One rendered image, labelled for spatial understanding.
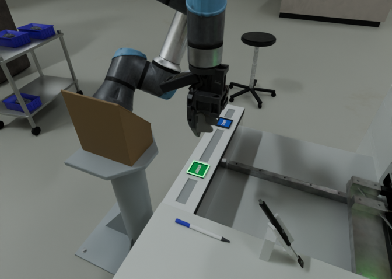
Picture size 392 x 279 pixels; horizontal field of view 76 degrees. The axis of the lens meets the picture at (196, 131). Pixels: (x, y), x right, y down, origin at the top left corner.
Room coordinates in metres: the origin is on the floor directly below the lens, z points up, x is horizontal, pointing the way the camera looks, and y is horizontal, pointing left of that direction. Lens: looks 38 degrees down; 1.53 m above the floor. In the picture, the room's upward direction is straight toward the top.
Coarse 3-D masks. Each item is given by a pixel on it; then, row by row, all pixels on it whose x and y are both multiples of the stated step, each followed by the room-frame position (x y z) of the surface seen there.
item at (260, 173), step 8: (232, 168) 0.66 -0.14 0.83; (240, 168) 0.65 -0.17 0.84; (248, 168) 0.64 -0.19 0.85; (256, 168) 0.64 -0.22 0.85; (256, 176) 0.63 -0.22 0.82; (264, 176) 0.62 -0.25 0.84; (272, 176) 0.61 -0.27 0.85; (280, 176) 0.61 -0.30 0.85; (288, 184) 0.58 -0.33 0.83; (296, 184) 0.57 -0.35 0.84; (304, 184) 0.57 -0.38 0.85; (312, 184) 0.57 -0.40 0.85; (312, 192) 0.55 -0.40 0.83; (320, 192) 0.54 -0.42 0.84; (328, 192) 0.54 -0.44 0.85; (336, 192) 0.54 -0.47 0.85; (336, 200) 0.52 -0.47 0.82; (344, 200) 0.51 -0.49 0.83
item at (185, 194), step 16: (224, 112) 0.85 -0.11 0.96; (240, 112) 0.85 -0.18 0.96; (224, 128) 0.74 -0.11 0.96; (208, 144) 0.66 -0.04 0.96; (224, 144) 0.65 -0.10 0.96; (192, 160) 0.58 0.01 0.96; (208, 160) 0.58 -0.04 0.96; (192, 176) 0.51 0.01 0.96; (208, 176) 0.51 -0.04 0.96; (176, 192) 0.45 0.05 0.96; (192, 192) 0.45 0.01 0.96; (192, 208) 0.40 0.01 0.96
